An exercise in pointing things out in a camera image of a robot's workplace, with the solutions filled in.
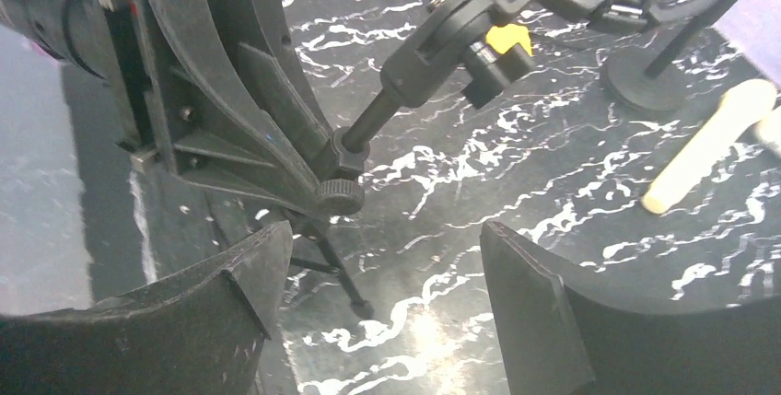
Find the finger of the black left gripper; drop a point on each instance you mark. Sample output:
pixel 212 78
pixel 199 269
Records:
pixel 257 76

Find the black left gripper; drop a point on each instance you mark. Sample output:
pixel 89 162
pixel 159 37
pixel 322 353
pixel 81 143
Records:
pixel 198 141

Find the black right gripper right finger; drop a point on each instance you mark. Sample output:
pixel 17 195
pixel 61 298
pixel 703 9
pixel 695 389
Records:
pixel 563 329

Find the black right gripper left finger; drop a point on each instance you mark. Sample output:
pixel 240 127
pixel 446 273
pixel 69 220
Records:
pixel 198 331

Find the small black tripod stand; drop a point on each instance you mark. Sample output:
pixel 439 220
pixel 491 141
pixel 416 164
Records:
pixel 562 162

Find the black microphone stand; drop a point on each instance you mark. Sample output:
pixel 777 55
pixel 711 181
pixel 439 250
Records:
pixel 650 83

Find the cream yellow microphone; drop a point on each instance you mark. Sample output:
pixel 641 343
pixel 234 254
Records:
pixel 739 108

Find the orange tape measure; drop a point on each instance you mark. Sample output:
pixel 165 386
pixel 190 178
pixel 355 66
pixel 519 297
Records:
pixel 504 38

